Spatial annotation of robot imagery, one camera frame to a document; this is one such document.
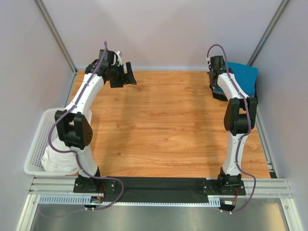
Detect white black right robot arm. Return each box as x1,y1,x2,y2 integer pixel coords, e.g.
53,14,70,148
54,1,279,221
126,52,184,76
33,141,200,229
207,56,257,195

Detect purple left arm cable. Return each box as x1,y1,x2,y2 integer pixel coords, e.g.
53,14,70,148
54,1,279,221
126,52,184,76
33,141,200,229
38,40,126,212

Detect white plastic laundry basket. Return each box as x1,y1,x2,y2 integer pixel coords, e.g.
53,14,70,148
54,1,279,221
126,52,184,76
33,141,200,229
24,108,93,178

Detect slotted grey cable duct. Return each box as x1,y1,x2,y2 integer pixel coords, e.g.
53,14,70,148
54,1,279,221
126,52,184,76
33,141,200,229
38,194,220,208

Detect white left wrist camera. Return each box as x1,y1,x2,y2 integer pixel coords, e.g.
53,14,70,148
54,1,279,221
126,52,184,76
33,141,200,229
115,51,123,66

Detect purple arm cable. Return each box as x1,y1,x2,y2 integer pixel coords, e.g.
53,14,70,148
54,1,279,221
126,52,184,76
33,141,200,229
206,44,257,215
38,40,126,212

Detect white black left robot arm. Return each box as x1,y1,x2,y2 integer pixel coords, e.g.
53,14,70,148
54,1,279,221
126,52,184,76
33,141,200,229
51,49,137,193

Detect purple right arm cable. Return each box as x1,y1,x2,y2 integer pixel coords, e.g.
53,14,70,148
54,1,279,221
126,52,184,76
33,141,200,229
206,44,257,215

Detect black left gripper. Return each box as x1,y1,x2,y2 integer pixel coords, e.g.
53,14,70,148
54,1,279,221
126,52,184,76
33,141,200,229
108,62,137,89

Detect blue t shirt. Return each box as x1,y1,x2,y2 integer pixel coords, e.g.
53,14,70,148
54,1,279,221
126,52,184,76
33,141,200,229
228,62,258,97

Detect right aluminium corner post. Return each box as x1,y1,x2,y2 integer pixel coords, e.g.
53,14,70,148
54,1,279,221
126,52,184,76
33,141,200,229
247,0,291,66

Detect white t shirt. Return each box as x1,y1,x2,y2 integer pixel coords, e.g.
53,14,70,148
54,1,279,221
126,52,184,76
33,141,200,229
41,145,78,173

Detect aluminium corner post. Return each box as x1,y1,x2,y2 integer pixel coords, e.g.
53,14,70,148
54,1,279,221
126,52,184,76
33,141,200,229
33,0,78,73
247,0,291,66

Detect left aluminium corner post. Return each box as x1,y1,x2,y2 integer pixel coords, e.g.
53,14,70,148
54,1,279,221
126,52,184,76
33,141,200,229
33,0,78,73

